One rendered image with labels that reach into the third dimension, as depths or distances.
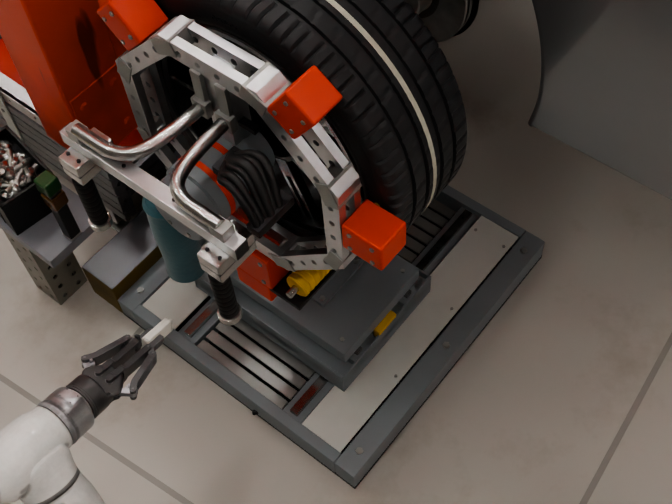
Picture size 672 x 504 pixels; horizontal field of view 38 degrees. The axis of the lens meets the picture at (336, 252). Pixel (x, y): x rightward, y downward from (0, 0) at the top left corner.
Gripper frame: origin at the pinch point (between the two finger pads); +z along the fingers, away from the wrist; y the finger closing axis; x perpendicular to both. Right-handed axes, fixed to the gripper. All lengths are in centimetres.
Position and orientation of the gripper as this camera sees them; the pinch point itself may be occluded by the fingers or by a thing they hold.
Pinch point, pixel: (157, 334)
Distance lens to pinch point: 185.1
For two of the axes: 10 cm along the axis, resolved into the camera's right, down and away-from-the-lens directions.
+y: -8.3, -4.5, 3.4
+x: -1.0, 7.1, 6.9
